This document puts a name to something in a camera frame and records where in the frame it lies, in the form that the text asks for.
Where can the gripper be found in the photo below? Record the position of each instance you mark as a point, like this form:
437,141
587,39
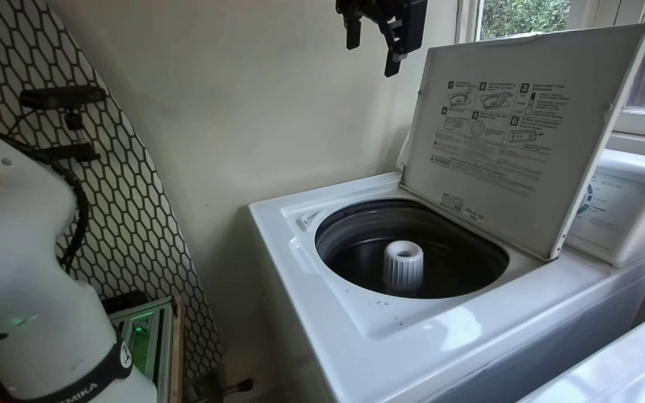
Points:
414,22

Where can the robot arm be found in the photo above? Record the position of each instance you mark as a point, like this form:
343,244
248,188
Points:
20,268

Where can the washing machine lid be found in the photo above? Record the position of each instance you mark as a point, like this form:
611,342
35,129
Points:
524,140

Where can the white washing machine agitator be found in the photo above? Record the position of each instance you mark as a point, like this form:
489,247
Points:
403,266

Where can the white washing machine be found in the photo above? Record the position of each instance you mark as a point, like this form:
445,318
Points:
412,336

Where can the window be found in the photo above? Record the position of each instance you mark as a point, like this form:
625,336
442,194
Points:
524,17

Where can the ironing board with hexagon pattern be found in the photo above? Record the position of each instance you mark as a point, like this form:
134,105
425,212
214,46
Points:
132,196

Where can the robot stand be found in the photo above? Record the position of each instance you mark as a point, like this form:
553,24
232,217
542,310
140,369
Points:
152,336

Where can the white dryer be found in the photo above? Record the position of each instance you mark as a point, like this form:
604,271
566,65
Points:
625,364

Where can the camera on mount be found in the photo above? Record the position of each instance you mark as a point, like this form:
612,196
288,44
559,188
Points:
62,98

